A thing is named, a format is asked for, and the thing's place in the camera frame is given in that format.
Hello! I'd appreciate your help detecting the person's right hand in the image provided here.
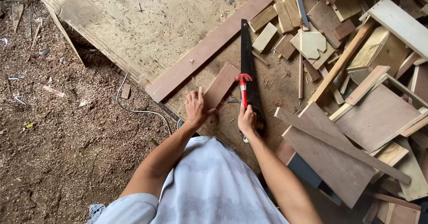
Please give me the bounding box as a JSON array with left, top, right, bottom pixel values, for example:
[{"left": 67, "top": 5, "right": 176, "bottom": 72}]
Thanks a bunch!
[{"left": 238, "top": 103, "right": 258, "bottom": 136}]

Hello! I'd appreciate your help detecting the person's left hand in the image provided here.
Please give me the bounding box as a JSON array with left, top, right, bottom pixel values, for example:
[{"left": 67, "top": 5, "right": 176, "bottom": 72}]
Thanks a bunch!
[{"left": 185, "top": 86, "right": 218, "bottom": 128}]

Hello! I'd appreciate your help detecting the red handled claw hammer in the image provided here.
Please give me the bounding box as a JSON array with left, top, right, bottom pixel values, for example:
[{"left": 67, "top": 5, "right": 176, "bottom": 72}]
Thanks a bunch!
[{"left": 235, "top": 73, "right": 253, "bottom": 143}]

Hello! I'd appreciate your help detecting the short brown wood plank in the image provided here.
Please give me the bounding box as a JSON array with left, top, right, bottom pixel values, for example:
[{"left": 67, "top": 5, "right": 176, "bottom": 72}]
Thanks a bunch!
[{"left": 203, "top": 62, "right": 241, "bottom": 110}]

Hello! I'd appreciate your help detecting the black hand saw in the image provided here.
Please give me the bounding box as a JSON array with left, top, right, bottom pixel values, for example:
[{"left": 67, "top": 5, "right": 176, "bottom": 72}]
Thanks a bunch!
[{"left": 240, "top": 19, "right": 267, "bottom": 138}]

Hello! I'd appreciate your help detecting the long brown wood strip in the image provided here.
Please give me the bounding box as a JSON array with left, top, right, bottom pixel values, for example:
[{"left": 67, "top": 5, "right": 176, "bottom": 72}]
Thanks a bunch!
[{"left": 145, "top": 0, "right": 274, "bottom": 103}]

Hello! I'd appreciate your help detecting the brown square wood piece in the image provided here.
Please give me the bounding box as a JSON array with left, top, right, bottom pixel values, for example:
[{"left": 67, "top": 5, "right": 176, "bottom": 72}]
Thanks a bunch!
[{"left": 274, "top": 33, "right": 297, "bottom": 60}]

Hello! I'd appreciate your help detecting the pale square wood block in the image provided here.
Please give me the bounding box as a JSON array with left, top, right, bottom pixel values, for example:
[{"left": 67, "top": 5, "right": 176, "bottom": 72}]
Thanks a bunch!
[{"left": 251, "top": 22, "right": 278, "bottom": 53}]

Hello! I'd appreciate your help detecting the dark blue board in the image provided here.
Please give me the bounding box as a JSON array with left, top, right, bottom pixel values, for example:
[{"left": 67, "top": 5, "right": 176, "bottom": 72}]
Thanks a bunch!
[{"left": 287, "top": 152, "right": 342, "bottom": 205}]

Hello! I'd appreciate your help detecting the person's pale blue shirt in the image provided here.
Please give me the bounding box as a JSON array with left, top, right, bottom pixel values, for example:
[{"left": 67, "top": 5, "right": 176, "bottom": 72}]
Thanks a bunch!
[{"left": 87, "top": 136, "right": 290, "bottom": 224}]

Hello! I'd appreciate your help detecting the pale notched wood piece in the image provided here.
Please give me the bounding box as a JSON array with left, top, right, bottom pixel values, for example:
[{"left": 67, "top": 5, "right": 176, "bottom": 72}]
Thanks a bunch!
[{"left": 290, "top": 30, "right": 327, "bottom": 60}]

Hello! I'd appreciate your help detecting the dark rectangular wood block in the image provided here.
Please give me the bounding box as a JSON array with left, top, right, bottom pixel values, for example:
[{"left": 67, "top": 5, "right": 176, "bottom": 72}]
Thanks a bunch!
[{"left": 248, "top": 5, "right": 278, "bottom": 33}]

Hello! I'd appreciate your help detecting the tan wood block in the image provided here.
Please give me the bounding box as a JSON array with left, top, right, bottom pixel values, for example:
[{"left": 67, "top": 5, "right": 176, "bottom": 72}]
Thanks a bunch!
[
  {"left": 274, "top": 1, "right": 294, "bottom": 34},
  {"left": 283, "top": 0, "right": 302, "bottom": 28}
]

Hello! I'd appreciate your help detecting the large brown plywood board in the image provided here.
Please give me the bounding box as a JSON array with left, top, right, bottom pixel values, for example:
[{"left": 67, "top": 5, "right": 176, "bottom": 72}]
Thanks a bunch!
[{"left": 282, "top": 101, "right": 377, "bottom": 209}]

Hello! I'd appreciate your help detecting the long brown flat lath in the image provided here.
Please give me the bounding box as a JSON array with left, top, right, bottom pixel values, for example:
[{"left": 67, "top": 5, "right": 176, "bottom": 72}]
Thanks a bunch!
[{"left": 274, "top": 107, "right": 411, "bottom": 185}]

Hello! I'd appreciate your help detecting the long light wood batten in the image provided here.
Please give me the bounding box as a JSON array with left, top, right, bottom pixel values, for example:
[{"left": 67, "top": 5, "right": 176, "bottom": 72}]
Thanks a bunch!
[{"left": 307, "top": 18, "right": 376, "bottom": 104}]

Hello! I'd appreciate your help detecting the grey blue wood strip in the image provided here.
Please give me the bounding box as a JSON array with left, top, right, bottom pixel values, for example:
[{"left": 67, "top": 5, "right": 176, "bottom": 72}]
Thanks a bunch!
[{"left": 294, "top": 0, "right": 310, "bottom": 29}]

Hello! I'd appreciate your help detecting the small brown wood chip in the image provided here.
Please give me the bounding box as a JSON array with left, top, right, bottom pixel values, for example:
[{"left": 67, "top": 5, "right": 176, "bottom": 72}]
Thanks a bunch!
[{"left": 120, "top": 83, "right": 132, "bottom": 100}]

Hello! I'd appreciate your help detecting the large worn plywood sheet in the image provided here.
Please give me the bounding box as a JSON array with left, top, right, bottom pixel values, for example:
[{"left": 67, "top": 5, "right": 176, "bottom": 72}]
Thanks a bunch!
[{"left": 21, "top": 0, "right": 268, "bottom": 88}]

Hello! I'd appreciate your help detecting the heap of wood offcuts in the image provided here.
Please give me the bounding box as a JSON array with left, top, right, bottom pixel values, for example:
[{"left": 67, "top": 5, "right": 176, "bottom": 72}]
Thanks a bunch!
[{"left": 296, "top": 0, "right": 428, "bottom": 224}]

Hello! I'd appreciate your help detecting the thin pale wood sliver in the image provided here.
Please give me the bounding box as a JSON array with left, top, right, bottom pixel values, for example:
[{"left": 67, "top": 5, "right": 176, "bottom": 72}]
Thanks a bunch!
[{"left": 43, "top": 85, "right": 65, "bottom": 98}]

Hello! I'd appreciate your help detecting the long thin wood stick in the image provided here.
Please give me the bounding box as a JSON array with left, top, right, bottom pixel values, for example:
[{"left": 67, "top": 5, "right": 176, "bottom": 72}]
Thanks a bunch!
[{"left": 45, "top": 6, "right": 86, "bottom": 67}]

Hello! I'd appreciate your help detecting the grey cable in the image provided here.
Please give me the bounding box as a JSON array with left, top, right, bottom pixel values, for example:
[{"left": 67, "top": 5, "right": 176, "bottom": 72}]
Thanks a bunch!
[{"left": 115, "top": 73, "right": 173, "bottom": 135}]

